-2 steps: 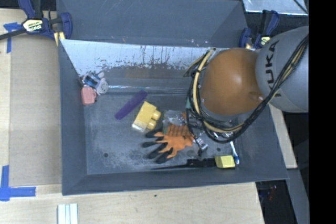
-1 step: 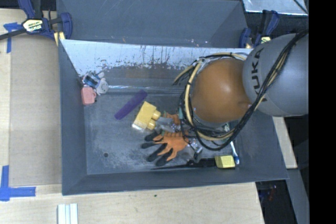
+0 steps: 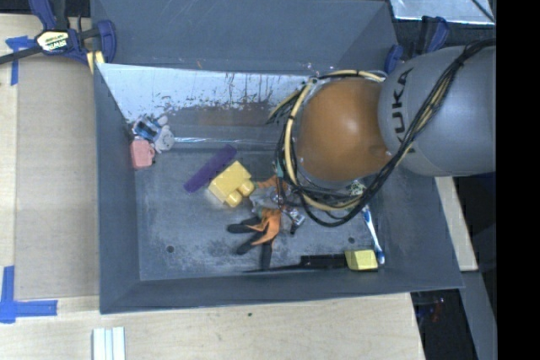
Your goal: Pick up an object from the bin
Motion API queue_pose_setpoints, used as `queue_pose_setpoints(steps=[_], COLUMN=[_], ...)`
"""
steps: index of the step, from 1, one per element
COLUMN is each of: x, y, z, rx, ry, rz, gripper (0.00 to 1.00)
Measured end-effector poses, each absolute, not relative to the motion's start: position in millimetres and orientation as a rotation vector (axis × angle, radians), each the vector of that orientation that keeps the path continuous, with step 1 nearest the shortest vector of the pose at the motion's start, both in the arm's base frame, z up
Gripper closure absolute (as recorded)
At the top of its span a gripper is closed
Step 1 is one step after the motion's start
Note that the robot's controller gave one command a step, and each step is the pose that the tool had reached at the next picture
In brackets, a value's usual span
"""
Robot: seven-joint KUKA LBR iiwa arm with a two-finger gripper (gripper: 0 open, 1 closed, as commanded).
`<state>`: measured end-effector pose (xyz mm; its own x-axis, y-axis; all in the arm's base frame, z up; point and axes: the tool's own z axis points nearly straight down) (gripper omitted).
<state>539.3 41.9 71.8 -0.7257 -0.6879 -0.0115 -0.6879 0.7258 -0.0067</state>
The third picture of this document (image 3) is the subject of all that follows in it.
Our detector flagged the white toy animal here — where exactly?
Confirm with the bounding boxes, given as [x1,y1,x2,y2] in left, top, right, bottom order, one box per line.
[153,123,176,153]

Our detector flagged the purple flat block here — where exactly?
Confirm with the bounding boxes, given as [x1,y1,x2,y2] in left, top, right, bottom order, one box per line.
[182,143,238,194]

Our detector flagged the blue and white toothbrush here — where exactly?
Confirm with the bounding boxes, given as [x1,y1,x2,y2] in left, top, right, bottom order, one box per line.
[359,206,386,266]

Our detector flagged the yellow sponge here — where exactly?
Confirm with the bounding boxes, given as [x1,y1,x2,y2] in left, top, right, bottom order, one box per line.
[343,249,379,272]

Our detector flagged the yellow toy brick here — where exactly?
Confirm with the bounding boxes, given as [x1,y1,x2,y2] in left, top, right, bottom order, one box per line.
[207,159,256,208]

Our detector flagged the grey metal bin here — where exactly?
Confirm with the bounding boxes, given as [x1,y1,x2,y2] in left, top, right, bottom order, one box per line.
[88,0,466,315]

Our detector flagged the orange and black toy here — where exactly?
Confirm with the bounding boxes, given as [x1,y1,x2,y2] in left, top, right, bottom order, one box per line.
[226,175,283,269]

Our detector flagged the blue and white toy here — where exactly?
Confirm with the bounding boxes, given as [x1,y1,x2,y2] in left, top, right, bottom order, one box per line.
[131,116,164,140]

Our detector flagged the pink block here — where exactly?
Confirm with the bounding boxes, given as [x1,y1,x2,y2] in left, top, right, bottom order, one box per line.
[129,137,157,171]

